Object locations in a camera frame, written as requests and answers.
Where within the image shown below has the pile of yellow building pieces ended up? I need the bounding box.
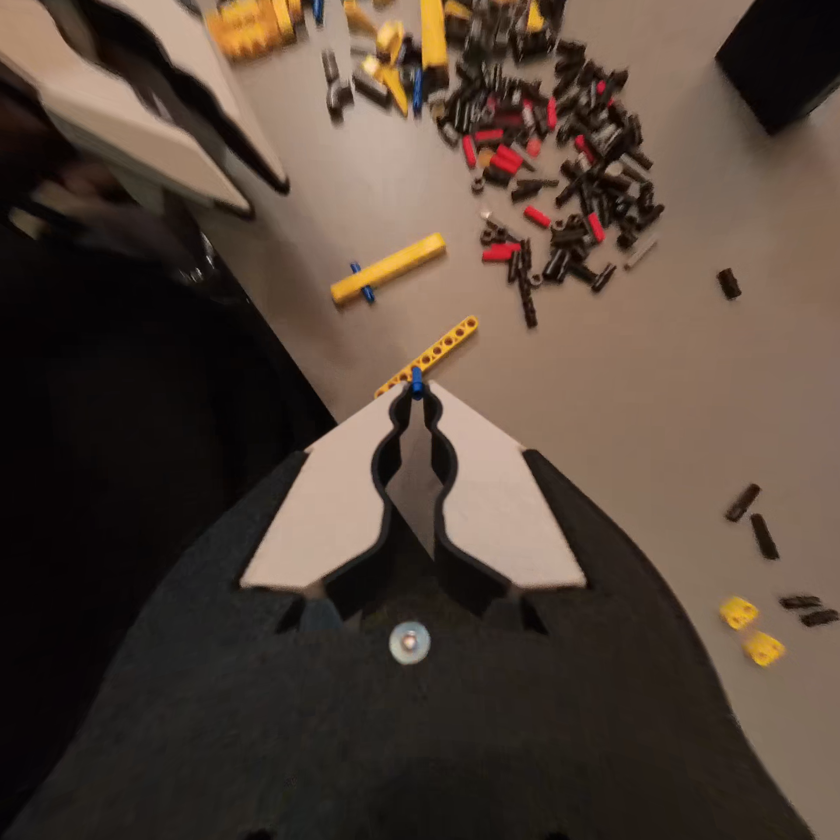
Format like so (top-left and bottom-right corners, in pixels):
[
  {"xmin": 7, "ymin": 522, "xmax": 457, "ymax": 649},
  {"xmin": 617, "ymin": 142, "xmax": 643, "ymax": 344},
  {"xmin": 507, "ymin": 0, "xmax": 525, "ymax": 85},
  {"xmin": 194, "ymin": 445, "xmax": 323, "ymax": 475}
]
[{"xmin": 203, "ymin": 0, "xmax": 460, "ymax": 119}]

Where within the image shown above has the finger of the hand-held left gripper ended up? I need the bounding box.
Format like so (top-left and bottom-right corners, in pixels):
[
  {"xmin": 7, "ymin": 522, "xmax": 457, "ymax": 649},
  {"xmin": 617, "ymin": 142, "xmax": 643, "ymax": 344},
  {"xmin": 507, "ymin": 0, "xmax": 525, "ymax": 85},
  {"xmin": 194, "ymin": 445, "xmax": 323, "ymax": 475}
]
[
  {"xmin": 0, "ymin": 0, "xmax": 255, "ymax": 219},
  {"xmin": 39, "ymin": 0, "xmax": 291, "ymax": 196}
]

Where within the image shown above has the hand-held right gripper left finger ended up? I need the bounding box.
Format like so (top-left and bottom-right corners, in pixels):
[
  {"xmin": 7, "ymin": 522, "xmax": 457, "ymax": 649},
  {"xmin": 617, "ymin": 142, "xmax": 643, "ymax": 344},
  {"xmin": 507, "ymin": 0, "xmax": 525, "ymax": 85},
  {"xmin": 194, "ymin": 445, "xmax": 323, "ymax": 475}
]
[{"xmin": 239, "ymin": 382, "xmax": 413, "ymax": 598}]

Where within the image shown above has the black and yellow brick model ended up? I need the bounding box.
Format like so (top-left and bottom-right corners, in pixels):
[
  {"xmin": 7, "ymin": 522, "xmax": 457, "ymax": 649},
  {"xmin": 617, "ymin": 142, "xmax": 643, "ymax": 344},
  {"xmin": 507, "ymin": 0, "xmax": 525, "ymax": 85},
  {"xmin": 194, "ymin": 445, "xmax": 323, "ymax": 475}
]
[{"xmin": 715, "ymin": 0, "xmax": 840, "ymax": 135}]

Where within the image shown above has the pile of black red pins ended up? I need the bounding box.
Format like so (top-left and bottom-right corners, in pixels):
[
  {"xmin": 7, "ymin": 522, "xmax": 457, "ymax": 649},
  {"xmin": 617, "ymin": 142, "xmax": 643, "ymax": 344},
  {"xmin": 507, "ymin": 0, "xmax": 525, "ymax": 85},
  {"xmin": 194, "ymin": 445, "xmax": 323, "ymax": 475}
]
[{"xmin": 433, "ymin": 0, "xmax": 667, "ymax": 329}]

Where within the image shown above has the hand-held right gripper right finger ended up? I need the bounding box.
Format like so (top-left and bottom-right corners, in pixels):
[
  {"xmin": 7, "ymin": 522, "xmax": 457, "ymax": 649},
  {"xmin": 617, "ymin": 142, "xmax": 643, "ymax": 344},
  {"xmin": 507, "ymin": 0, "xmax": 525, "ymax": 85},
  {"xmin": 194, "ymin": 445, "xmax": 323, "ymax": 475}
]
[{"xmin": 423, "ymin": 381, "xmax": 587, "ymax": 595}]

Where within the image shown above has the yellow perforated beam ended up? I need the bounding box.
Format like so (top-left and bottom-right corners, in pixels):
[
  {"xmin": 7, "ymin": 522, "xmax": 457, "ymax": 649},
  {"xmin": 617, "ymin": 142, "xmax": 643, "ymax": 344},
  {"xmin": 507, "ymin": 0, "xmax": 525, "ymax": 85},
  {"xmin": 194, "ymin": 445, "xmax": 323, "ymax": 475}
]
[
  {"xmin": 330, "ymin": 233, "xmax": 447, "ymax": 306},
  {"xmin": 374, "ymin": 315, "xmax": 480, "ymax": 400}
]

